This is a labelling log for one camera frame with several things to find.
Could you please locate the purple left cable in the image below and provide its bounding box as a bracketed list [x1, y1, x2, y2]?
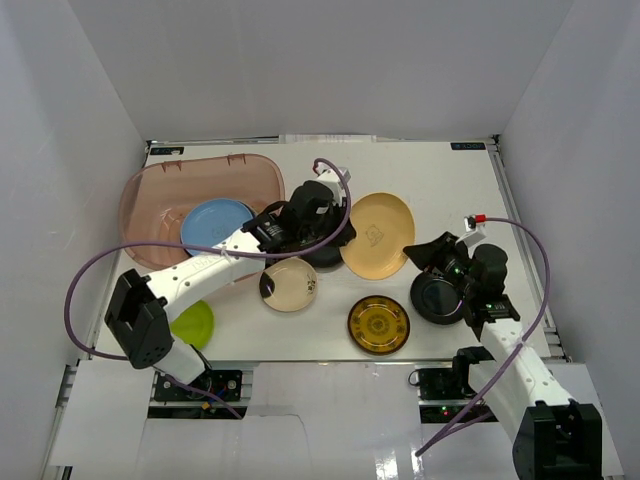
[66, 158, 351, 362]

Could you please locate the brown and yellow patterned plate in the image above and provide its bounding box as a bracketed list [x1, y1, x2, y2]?
[346, 295, 411, 356]

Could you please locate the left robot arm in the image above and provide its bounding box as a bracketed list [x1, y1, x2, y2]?
[105, 180, 352, 399]

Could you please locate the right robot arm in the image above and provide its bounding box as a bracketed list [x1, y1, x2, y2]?
[403, 232, 603, 479]

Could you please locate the lime green plate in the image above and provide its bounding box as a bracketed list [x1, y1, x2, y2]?
[170, 300, 215, 350]

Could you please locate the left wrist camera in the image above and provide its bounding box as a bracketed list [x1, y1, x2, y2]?
[315, 165, 351, 196]

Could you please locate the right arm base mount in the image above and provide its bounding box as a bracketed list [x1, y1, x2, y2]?
[408, 367, 475, 425]

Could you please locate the black plate with iridescent rim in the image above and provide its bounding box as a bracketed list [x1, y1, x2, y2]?
[409, 272, 469, 326]

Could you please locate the cream plate with black patch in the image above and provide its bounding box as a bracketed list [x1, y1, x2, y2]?
[259, 258, 318, 313]

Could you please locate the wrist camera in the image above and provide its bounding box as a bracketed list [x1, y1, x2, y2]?
[458, 214, 487, 248]
[315, 165, 351, 196]

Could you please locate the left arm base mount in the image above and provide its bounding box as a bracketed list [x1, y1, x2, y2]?
[152, 370, 243, 402]

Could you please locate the light blue plate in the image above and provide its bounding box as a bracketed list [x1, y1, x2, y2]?
[180, 198, 255, 247]

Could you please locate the black glossy plate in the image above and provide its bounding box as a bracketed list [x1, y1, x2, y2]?
[302, 240, 343, 269]

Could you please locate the pink translucent plastic bin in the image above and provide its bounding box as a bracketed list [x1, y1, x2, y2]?
[118, 152, 287, 284]

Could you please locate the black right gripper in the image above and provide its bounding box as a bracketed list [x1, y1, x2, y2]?
[402, 232, 478, 297]

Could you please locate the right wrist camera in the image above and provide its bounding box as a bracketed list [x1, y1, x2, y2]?
[458, 214, 487, 248]

